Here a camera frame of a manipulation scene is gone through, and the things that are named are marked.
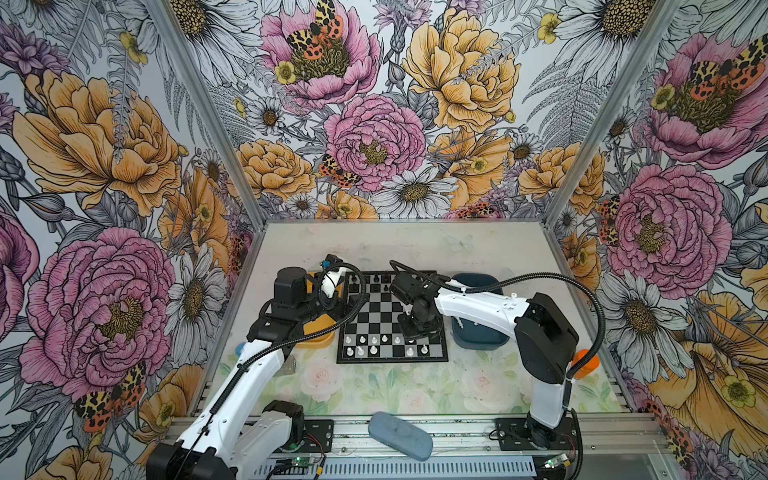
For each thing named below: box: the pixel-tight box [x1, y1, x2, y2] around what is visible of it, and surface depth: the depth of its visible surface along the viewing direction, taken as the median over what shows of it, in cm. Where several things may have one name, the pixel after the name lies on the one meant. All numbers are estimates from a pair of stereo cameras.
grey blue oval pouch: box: [368, 412, 433, 462], surface depth 73 cm
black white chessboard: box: [337, 271, 449, 364], surface depth 89 cm
